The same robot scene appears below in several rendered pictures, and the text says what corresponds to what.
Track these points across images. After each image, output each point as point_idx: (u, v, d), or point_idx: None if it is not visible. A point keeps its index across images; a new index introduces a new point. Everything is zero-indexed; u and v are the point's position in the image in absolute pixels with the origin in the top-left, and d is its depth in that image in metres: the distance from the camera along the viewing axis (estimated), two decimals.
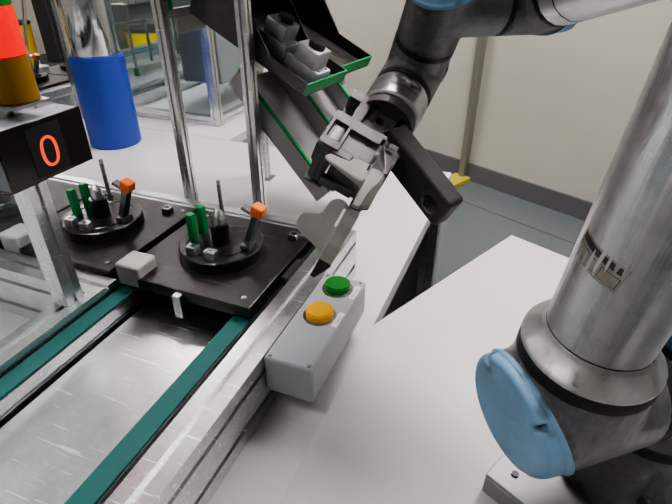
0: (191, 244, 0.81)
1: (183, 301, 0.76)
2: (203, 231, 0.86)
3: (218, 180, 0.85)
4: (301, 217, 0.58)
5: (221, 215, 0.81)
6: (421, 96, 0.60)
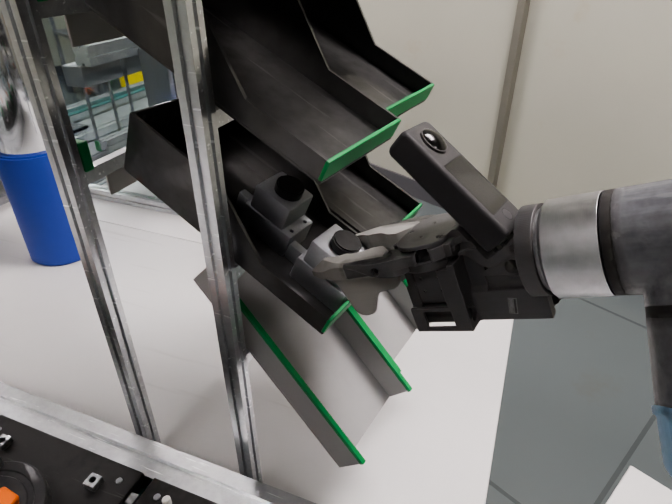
0: None
1: None
2: None
3: (166, 502, 0.47)
4: (370, 311, 0.47)
5: None
6: None
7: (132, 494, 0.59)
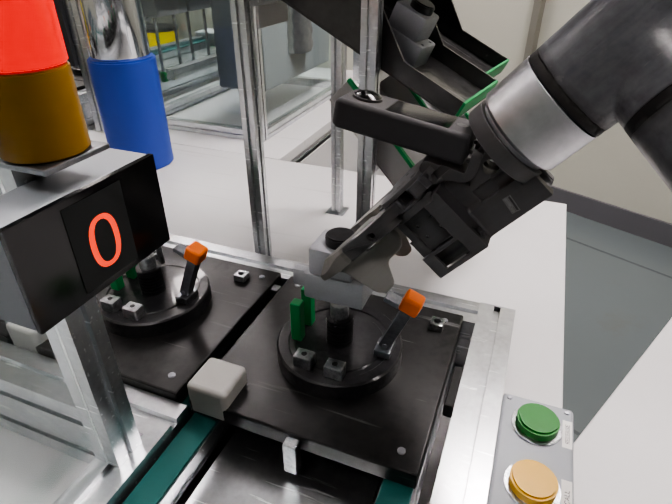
0: (302, 350, 0.53)
1: (299, 450, 0.48)
2: (310, 321, 0.58)
3: None
4: (389, 285, 0.46)
5: (347, 305, 0.53)
6: None
7: (275, 285, 0.69)
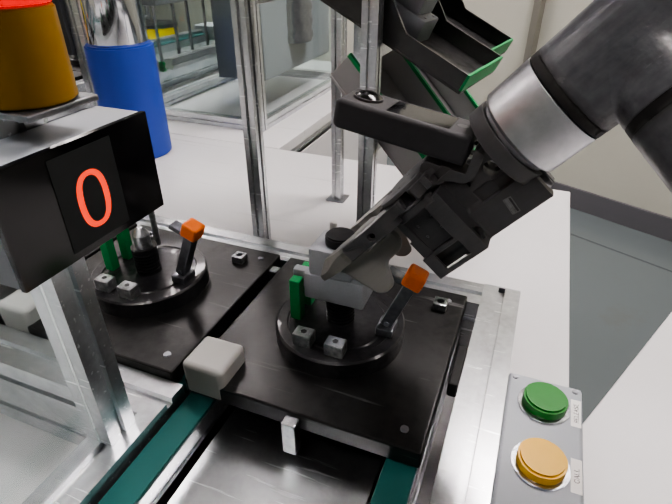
0: (301, 327, 0.51)
1: (298, 429, 0.46)
2: (310, 300, 0.56)
3: (334, 223, 0.55)
4: (389, 285, 0.46)
5: None
6: None
7: (274, 267, 0.67)
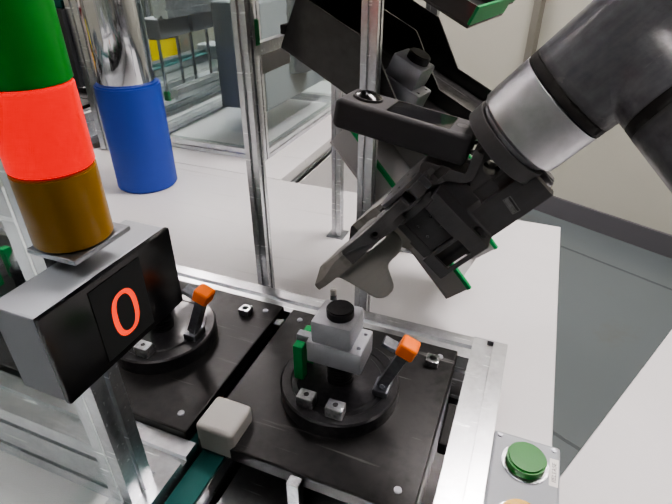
0: (304, 390, 0.56)
1: (301, 488, 0.51)
2: None
3: (334, 290, 0.60)
4: (388, 290, 0.45)
5: None
6: None
7: (278, 319, 0.72)
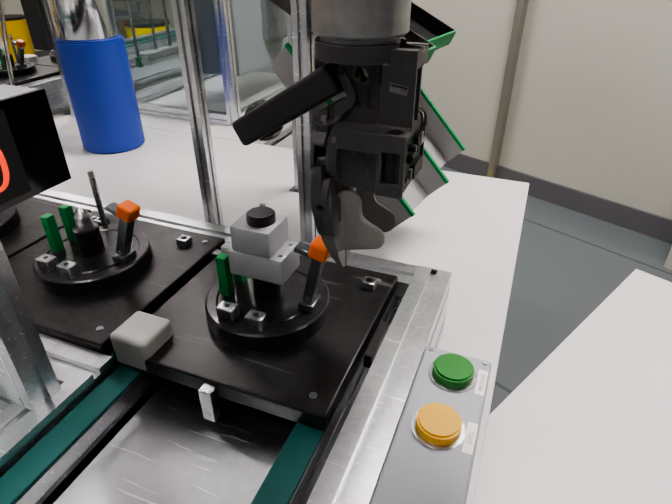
0: (226, 302, 0.53)
1: (215, 397, 0.49)
2: (241, 278, 0.58)
3: (263, 204, 0.58)
4: (381, 235, 0.45)
5: None
6: None
7: (217, 249, 0.70)
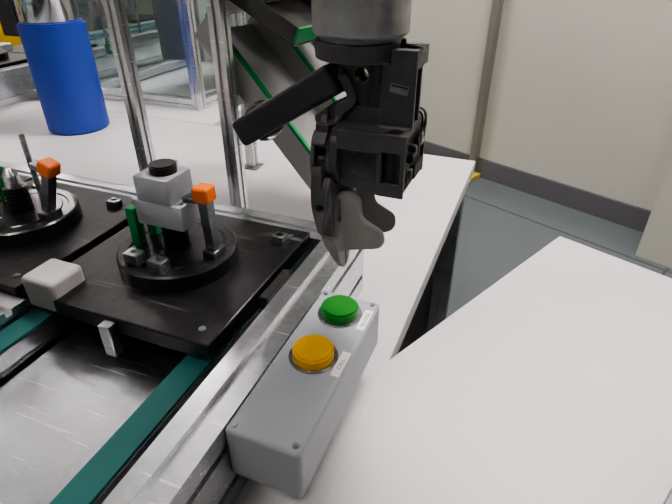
0: (132, 249, 0.57)
1: (115, 332, 0.52)
2: (154, 231, 0.62)
3: (174, 160, 0.61)
4: (381, 236, 0.45)
5: None
6: None
7: None
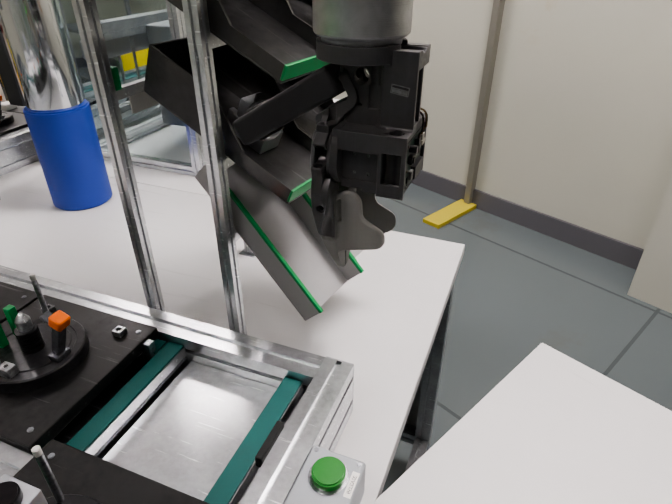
0: None
1: None
2: None
3: (35, 451, 0.48)
4: (381, 236, 0.45)
5: None
6: None
7: (149, 340, 0.78)
